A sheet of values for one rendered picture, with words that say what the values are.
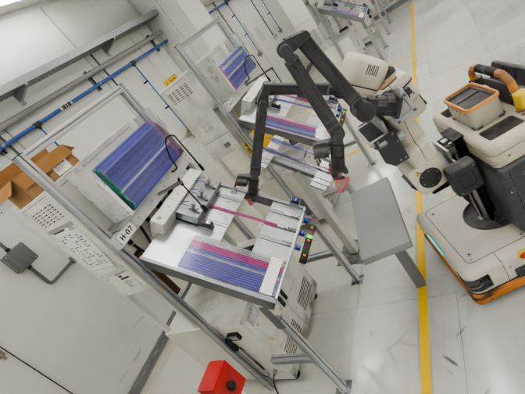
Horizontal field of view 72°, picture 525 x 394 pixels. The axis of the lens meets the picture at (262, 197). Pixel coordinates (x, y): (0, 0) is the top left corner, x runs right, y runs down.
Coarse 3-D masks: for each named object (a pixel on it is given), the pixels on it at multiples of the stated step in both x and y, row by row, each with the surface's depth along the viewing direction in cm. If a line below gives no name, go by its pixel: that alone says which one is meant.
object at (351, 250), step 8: (296, 176) 242; (304, 176) 242; (304, 184) 244; (312, 192) 246; (312, 200) 251; (320, 200) 249; (320, 208) 253; (328, 208) 254; (328, 216) 255; (336, 216) 260; (336, 224) 258; (336, 232) 264; (344, 232) 262; (344, 240) 266; (352, 240) 269; (344, 248) 284; (352, 248) 268; (352, 256) 270; (360, 256) 265
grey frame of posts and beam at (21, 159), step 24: (144, 120) 214; (24, 168) 153; (192, 168) 229; (48, 192) 159; (144, 216) 186; (312, 216) 226; (144, 264) 181; (168, 288) 187; (192, 312) 195; (216, 336) 202; (288, 336) 176; (240, 360) 210; (312, 360) 185; (264, 384) 222; (336, 384) 194
